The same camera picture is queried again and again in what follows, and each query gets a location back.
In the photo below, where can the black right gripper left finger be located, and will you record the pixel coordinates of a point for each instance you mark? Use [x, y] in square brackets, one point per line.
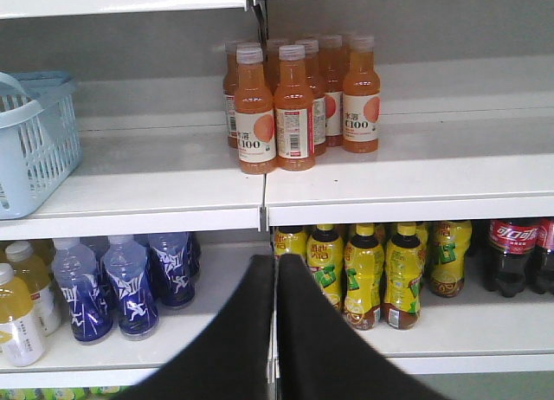
[228, 359]

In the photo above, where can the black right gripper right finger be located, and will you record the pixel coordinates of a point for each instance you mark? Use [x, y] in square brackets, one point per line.
[321, 357]

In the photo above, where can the light blue plastic basket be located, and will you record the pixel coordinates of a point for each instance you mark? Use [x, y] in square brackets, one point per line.
[40, 144]

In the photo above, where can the yellow lemon tea bottle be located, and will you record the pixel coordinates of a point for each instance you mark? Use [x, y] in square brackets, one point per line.
[404, 261]
[364, 260]
[290, 240]
[325, 258]

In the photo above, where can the blue sports drink bottle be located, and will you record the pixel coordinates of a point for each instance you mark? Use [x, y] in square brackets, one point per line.
[177, 289]
[76, 272]
[125, 262]

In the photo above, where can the orange vitamin drink bottle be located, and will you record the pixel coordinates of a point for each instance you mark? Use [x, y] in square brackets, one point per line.
[32, 270]
[22, 338]

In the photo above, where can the dark cola plastic bottle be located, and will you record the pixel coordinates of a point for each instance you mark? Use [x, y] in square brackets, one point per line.
[510, 243]
[542, 258]

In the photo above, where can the orange C100 juice bottle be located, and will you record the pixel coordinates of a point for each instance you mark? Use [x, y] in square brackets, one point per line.
[293, 102]
[254, 113]
[361, 98]

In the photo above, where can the white store shelving unit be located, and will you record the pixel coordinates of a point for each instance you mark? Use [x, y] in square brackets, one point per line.
[466, 131]

